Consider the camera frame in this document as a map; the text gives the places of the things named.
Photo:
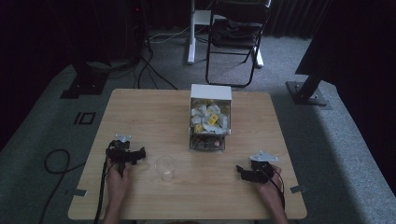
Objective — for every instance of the white desk frame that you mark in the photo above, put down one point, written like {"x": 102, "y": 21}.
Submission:
{"x": 193, "y": 31}

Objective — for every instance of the black stand with base plate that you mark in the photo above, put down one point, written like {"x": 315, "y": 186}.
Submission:
{"x": 85, "y": 82}

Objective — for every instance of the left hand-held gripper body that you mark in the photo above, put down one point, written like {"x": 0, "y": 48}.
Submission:
{"x": 120, "y": 153}

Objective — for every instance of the black folding chair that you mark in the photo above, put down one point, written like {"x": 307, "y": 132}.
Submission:
{"x": 236, "y": 34}

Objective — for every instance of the grey tape strip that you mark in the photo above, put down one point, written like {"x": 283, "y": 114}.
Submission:
{"x": 80, "y": 193}
{"x": 298, "y": 188}

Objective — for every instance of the black post with bolted base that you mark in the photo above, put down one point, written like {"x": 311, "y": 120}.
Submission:
{"x": 306, "y": 90}

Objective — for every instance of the pile of white tea bags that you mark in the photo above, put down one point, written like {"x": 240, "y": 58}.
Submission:
{"x": 209, "y": 119}

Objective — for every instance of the person's right hand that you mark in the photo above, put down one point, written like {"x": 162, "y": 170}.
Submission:
{"x": 270, "y": 186}

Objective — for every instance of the clear plastic cup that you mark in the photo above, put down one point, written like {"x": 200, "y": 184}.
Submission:
{"x": 165, "y": 168}

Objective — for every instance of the white box with clear drawer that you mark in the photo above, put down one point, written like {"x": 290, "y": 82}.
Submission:
{"x": 211, "y": 93}

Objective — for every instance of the person's left hand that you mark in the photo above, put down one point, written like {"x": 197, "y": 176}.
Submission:
{"x": 118, "y": 182}

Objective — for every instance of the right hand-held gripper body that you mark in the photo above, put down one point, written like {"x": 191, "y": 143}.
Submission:
{"x": 261, "y": 169}

